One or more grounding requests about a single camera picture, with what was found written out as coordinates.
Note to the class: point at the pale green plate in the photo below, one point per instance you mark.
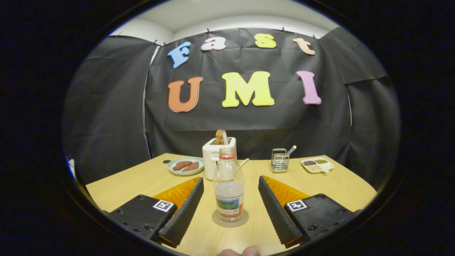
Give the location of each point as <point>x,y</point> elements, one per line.
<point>171,170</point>

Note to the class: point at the round brown coaster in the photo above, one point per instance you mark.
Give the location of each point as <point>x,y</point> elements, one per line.
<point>218,221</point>

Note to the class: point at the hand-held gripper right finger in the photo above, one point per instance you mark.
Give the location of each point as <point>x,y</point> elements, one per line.
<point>277,213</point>

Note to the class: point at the brown meat piece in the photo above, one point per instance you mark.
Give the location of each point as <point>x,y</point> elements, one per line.
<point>182,165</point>
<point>192,166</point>

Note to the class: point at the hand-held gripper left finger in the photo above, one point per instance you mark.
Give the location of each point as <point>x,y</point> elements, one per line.
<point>185,213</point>

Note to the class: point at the white toaster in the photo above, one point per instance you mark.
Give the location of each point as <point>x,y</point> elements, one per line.
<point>209,160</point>

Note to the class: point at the white divided tray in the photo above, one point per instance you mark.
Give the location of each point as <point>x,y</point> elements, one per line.
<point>326,166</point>

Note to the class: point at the brown bread slice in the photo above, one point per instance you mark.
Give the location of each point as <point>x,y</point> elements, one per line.
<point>219,137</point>

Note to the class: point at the wooden table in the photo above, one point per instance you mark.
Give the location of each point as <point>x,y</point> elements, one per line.
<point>337,188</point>

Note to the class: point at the clear plastic juice bottle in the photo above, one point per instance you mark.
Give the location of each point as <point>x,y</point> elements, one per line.
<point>229,199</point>

